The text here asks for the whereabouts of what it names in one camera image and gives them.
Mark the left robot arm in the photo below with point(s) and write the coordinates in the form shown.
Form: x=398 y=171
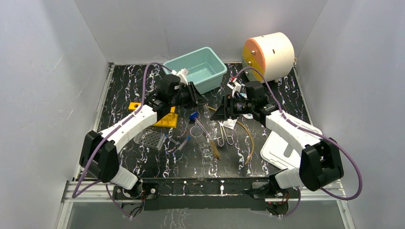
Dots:
x=99 y=154

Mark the brown test tube brush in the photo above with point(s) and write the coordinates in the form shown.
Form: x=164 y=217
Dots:
x=215 y=151

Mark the glass beaker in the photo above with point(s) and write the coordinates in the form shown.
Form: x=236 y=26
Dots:
x=206 y=151

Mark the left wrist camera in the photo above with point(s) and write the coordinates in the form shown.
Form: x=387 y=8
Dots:
x=182 y=74

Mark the clear plastic funnel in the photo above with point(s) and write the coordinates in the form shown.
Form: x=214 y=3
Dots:
x=201 y=133

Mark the clear plastic well rack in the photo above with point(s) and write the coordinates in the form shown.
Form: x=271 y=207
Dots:
x=150 y=138

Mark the white plastic bin lid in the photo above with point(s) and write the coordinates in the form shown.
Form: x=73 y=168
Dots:
x=284 y=146

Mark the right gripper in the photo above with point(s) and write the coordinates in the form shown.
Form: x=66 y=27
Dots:
x=221 y=113

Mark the yellow test tube rack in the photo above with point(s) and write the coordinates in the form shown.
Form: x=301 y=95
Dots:
x=169 y=121

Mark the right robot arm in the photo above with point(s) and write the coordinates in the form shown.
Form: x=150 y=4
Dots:
x=320 y=161

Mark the white paper packet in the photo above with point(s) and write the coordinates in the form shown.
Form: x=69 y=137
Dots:
x=230 y=123

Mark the amber rubber tubing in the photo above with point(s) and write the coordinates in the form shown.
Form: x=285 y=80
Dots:
x=252 y=142

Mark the teal plastic bin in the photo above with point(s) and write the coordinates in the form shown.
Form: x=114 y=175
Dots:
x=205 y=68

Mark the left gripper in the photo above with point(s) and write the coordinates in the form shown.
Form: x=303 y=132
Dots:
x=190 y=93

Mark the blue tool in blister pack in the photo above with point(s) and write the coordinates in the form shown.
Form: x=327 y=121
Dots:
x=247 y=116

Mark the white cylindrical drawer cabinet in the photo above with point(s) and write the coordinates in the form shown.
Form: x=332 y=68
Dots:
x=272 y=54

